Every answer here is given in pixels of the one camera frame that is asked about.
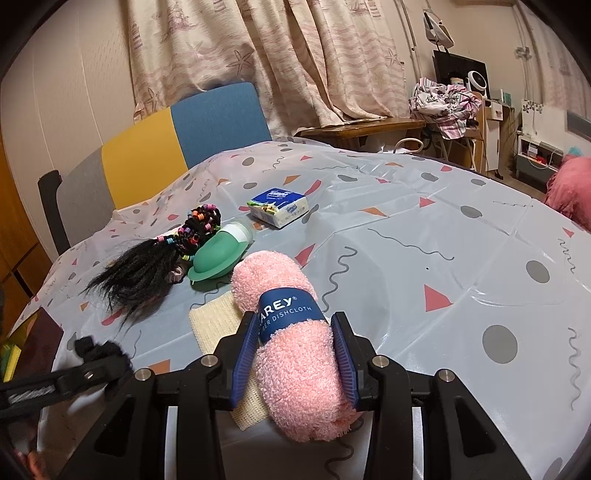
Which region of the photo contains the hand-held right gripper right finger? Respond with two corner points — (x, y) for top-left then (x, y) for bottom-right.
(330, 311), (532, 480)

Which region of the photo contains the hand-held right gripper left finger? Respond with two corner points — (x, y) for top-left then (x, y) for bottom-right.
(65, 311), (259, 480)

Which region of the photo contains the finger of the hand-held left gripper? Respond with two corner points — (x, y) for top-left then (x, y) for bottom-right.
(0, 337), (134, 418)

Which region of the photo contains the pink fluffy dishcloth roll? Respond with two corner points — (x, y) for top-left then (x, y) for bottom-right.
(230, 250), (365, 444)

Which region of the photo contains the blue tissue pack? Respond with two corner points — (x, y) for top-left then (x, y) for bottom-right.
(246, 188), (309, 229)

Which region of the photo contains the brown box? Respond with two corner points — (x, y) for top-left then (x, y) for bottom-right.
(9, 308), (64, 376)

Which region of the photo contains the cream mesh mat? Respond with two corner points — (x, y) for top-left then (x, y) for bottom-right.
(189, 292), (271, 431)

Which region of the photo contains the green silicone bottle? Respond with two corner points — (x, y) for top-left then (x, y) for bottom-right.
(188, 220), (257, 282)

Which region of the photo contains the black braided wig with beads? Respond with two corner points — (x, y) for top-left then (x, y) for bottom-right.
(83, 203), (223, 330)

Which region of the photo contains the patterned tablecloth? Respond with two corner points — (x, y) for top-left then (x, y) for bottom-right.
(9, 136), (591, 480)

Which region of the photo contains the wooden cabinet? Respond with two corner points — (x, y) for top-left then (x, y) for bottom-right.
(0, 134), (54, 324)

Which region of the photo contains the grey yellow blue chair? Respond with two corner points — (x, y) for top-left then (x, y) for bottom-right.
(38, 82), (273, 257)

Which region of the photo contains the wooden side table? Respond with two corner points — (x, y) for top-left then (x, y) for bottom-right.
(295, 117), (428, 151)

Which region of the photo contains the pile of clothes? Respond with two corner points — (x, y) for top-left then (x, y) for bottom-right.
(409, 78), (483, 139)

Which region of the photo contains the pink cushion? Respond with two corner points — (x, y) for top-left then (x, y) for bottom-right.
(544, 154), (591, 220)

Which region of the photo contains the white low cabinet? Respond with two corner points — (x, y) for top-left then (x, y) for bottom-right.
(516, 99), (568, 185)

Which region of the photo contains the patterned beige curtain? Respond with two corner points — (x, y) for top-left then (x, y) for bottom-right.
(526, 7), (588, 109)
(127, 0), (416, 137)

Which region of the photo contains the black monitor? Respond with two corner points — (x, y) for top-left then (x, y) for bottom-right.
(433, 50), (488, 93)

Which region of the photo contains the white cable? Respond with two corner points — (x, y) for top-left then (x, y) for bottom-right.
(392, 136), (426, 154)

